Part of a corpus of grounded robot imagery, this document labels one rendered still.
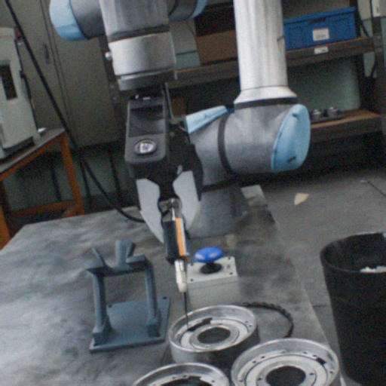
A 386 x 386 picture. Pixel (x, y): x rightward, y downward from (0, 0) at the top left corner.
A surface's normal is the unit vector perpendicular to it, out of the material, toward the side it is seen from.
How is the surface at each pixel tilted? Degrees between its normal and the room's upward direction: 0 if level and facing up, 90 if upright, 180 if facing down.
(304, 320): 0
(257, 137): 79
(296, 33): 90
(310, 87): 90
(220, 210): 72
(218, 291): 90
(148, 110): 31
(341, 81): 90
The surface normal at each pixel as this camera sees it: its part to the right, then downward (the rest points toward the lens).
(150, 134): -0.12, -0.69
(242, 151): -0.42, 0.37
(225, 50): -0.02, 0.15
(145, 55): 0.18, 0.22
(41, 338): -0.18, -0.95
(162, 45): 0.67, 0.08
